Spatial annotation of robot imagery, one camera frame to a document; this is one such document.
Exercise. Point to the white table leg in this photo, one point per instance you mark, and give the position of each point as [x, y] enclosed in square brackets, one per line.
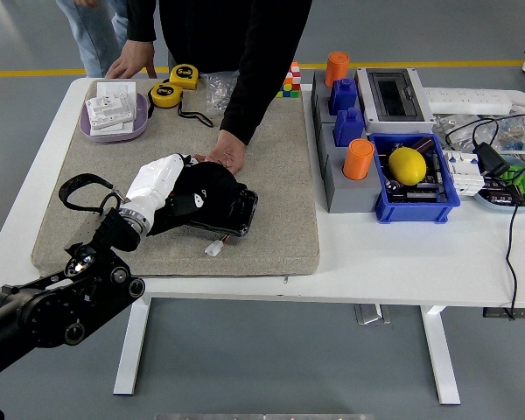
[133, 345]
[439, 350]

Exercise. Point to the purple oval tray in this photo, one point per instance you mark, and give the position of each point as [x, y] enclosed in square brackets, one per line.
[114, 137]

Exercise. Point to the black power adapter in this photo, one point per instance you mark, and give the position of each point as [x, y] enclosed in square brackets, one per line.
[491, 159]

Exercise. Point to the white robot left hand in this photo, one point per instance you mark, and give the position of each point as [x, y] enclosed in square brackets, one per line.
[155, 179]

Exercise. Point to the brown capacitor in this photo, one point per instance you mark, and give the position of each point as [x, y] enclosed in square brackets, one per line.
[422, 144]

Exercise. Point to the person's left hand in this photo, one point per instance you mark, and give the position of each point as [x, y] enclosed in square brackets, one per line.
[229, 151]

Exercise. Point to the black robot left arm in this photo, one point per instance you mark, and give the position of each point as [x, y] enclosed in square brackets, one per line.
[70, 306]

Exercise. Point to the green terminal blocks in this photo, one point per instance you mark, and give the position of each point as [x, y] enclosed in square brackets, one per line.
[522, 181]

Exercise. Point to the grey-brown mat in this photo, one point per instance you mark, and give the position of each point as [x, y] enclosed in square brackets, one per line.
[280, 197]

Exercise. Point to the clear bag of screws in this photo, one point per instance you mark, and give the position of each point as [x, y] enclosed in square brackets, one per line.
[216, 94]

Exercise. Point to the person's left forearm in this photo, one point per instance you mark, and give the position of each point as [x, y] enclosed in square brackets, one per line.
[249, 100]

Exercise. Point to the person's right forearm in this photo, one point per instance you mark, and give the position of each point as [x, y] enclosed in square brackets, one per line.
[140, 22]

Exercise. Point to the brown electronic components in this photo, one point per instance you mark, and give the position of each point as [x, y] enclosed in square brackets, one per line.
[499, 194]

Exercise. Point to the metal bracket under table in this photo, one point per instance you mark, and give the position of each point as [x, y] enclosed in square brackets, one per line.
[372, 314]

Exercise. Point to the blue plastic block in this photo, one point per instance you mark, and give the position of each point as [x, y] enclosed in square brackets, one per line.
[349, 127]
[343, 94]

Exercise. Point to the orange cylinder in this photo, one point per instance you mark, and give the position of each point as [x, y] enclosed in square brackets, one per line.
[337, 67]
[358, 159]

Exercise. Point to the grey electrical distribution box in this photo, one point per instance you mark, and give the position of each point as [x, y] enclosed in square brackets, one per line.
[394, 94]

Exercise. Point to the white power strip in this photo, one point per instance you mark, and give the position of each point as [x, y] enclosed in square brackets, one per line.
[464, 101]

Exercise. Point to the blue plastic bin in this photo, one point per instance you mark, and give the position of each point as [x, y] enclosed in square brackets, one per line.
[411, 213]

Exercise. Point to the glossy black panel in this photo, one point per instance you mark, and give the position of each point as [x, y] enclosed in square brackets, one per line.
[247, 210]

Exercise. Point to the white wall switch plate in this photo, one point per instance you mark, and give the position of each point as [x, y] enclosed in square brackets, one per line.
[114, 129]
[116, 89]
[109, 109]

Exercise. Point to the white circuit breaker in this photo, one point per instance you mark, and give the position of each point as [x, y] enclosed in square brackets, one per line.
[461, 172]

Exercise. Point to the clear bags of small parts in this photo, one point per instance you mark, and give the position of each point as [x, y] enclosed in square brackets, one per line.
[464, 131]

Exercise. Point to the light blue dish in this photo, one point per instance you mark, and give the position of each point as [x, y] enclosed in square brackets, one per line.
[507, 208]

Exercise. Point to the person's right hand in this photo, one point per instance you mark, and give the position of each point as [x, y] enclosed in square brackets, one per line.
[135, 57]

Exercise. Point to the yellow tape measure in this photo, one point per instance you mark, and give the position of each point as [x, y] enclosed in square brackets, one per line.
[166, 94]
[184, 76]

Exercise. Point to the person's torso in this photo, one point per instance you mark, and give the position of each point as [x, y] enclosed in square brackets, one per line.
[201, 35]

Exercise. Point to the person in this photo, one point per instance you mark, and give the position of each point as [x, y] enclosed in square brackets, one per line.
[92, 39]

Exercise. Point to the colourful puzzle cube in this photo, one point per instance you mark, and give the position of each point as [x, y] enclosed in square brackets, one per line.
[291, 81]

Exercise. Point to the grey slotted holder block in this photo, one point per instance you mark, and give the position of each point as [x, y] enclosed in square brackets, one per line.
[350, 194]
[319, 100]

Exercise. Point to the yellow lemon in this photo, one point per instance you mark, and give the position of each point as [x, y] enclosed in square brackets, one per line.
[407, 165]

